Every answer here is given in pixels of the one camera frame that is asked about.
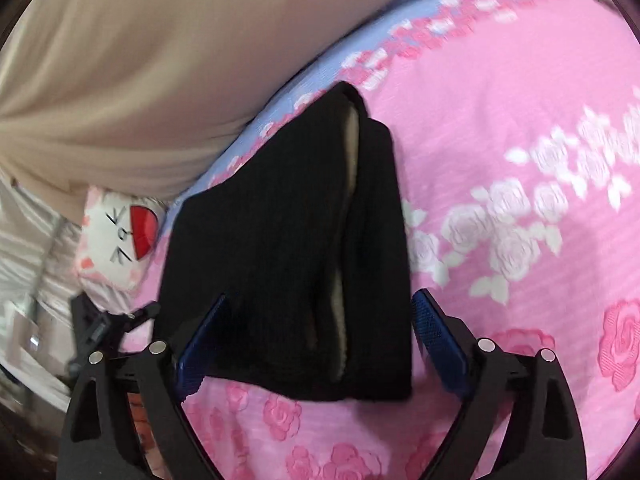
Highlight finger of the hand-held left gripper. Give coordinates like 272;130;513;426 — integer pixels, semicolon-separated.
69;292;162;368

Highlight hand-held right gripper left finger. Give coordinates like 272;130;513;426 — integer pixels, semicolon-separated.
57;294;228;480

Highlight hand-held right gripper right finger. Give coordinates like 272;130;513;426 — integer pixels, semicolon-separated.
410;287;588;480

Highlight black pants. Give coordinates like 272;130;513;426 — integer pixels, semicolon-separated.
155;81;414;403

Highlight white cartoon-print pillow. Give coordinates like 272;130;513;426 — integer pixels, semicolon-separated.
74;185;162;292

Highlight grey striped cloth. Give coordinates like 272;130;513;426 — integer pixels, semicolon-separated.
0;172;87;411

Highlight beige cloth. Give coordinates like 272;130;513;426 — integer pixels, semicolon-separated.
0;0;481;226

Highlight pink rose-print bedsheet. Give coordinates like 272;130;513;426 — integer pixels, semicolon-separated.
120;0;640;480

